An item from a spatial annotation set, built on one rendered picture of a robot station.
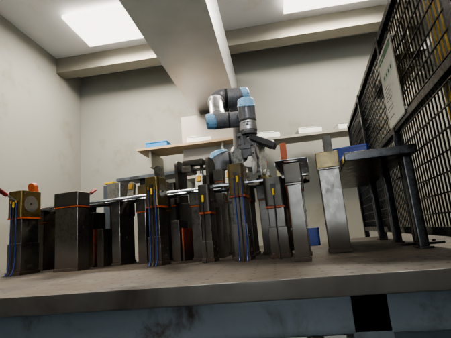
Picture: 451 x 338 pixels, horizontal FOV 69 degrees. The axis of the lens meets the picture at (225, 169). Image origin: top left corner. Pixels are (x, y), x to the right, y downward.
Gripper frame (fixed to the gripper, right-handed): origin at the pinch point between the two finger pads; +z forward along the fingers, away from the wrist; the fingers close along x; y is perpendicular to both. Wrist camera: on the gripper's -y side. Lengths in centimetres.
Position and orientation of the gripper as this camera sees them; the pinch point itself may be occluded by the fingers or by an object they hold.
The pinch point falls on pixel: (258, 177)
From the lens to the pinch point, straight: 137.6
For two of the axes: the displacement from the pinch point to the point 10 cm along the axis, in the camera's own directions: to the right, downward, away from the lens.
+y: -9.6, 1.3, 2.4
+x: -2.6, -1.7, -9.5
